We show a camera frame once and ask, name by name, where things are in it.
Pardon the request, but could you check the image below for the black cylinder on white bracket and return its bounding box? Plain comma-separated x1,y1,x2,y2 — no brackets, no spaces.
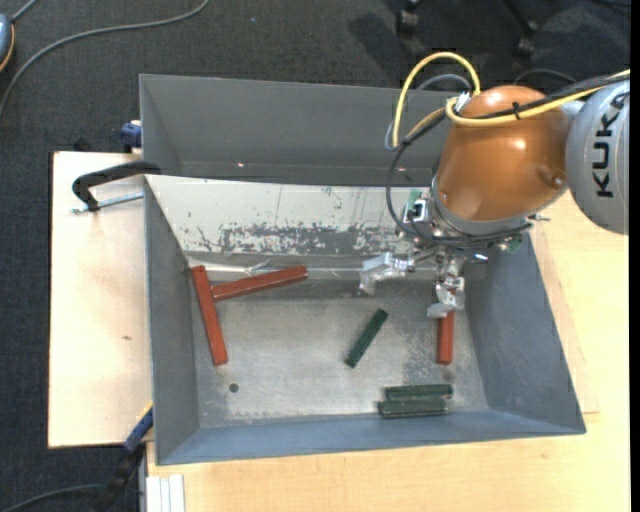
402,196,433,225

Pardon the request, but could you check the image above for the red-brown flat block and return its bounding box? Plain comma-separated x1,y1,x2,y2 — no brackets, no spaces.
435,309,456,366
191,265,230,367
210,265,309,302

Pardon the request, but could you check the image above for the grey metal bin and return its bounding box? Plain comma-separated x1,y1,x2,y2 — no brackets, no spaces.
138,73,587,466

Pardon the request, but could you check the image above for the dark green flat block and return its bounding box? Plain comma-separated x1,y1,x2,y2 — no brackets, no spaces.
384,383,454,402
377,398,449,419
344,308,390,369

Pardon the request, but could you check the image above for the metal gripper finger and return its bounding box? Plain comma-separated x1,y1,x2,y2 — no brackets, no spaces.
426,273,467,320
358,251,408,297

